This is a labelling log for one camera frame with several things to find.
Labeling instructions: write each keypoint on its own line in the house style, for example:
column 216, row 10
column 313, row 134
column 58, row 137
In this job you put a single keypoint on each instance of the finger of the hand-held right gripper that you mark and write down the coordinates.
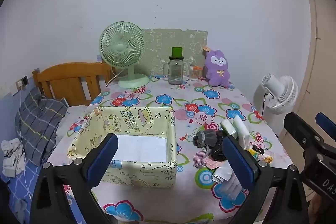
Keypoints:
column 304, row 134
column 326, row 125

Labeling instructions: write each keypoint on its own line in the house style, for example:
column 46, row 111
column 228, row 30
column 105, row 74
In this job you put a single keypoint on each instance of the glass jar mug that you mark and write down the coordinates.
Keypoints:
column 175, row 71

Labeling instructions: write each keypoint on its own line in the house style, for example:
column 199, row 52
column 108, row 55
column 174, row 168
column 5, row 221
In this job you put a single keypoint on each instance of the small yellow packet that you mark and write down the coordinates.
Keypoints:
column 266, row 159

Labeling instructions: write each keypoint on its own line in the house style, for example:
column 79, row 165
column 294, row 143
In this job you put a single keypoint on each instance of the small black card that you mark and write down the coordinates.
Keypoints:
column 257, row 148

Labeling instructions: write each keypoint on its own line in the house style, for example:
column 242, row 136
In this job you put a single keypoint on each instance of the white quilt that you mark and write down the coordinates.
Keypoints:
column 73, row 113

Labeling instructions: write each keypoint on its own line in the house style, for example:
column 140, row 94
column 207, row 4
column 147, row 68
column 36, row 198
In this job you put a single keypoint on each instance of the floral tablecloth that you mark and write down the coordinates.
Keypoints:
column 162, row 98

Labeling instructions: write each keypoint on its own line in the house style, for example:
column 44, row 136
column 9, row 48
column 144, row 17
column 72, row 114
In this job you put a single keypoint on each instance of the black plastic bag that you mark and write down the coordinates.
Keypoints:
column 218, row 151

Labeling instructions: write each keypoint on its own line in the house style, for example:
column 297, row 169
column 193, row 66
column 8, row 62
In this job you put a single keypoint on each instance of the clear plastic packet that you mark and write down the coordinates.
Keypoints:
column 231, row 188

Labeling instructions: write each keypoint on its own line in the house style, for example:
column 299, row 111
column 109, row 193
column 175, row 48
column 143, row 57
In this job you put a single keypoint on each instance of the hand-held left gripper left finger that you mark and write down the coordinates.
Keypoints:
column 102, row 158

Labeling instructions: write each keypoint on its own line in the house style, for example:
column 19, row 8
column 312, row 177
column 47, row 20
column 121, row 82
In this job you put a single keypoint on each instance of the wooden bed headboard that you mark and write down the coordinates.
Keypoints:
column 65, row 74

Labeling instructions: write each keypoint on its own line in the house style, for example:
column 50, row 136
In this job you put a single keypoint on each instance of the yellow fabric storage box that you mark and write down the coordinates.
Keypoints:
column 141, row 174

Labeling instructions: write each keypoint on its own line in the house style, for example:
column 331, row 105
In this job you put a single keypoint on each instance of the white standing fan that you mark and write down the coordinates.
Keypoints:
column 282, row 92

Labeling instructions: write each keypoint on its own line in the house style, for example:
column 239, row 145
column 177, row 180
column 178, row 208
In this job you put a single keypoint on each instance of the blue bed sheet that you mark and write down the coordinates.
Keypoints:
column 18, row 187

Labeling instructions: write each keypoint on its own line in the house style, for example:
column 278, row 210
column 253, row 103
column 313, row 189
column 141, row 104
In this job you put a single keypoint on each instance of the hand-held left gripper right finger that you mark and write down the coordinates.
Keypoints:
column 240, row 161

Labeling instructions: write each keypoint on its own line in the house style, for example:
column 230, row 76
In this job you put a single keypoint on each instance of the grey plaid pillow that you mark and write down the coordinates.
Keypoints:
column 39, row 121

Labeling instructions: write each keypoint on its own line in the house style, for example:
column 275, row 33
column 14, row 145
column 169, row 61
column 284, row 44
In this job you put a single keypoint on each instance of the white crumpled cloth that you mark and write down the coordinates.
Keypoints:
column 11, row 158

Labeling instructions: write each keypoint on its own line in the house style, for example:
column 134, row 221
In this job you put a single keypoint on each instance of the white wall socket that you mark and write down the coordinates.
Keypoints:
column 19, row 83

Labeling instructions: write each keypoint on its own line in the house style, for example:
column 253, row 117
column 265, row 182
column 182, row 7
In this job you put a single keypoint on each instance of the green white tissue packet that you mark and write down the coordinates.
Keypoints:
column 227, row 127

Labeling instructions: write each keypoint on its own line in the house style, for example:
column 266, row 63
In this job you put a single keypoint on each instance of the green plastic cup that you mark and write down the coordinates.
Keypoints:
column 177, row 52

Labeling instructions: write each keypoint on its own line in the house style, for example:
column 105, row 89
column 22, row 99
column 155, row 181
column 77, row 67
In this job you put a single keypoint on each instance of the beige door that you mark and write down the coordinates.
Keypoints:
column 323, row 56

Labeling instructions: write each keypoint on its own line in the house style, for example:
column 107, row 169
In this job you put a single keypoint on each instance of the black wall switch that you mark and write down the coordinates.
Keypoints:
column 25, row 80

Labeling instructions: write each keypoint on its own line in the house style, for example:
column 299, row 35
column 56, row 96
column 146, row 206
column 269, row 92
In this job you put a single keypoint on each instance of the pink packet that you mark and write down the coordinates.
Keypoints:
column 211, row 162

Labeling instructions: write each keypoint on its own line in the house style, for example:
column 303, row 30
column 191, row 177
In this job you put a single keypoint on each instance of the green printed board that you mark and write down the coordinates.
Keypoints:
column 168, row 40

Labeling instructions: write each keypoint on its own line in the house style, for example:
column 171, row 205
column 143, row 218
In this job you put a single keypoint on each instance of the grey scrunchie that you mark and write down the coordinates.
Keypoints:
column 206, row 138

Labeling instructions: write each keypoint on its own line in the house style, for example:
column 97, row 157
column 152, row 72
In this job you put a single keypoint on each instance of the purple plush bunny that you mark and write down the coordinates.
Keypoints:
column 218, row 71

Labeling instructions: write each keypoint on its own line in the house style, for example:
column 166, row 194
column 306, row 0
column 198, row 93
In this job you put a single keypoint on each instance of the green desk fan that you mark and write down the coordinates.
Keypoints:
column 120, row 47

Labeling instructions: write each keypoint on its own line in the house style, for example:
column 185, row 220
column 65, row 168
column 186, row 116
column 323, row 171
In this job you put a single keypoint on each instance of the cotton swab jar orange lid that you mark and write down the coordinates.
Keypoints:
column 195, row 74

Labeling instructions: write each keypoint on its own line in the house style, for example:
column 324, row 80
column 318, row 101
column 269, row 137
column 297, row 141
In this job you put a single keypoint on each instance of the grey striped cloth pouch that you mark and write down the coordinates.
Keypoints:
column 200, row 158

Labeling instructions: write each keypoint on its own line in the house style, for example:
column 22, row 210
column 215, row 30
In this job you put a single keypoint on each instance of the silver wrapper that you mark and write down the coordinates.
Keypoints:
column 219, row 175

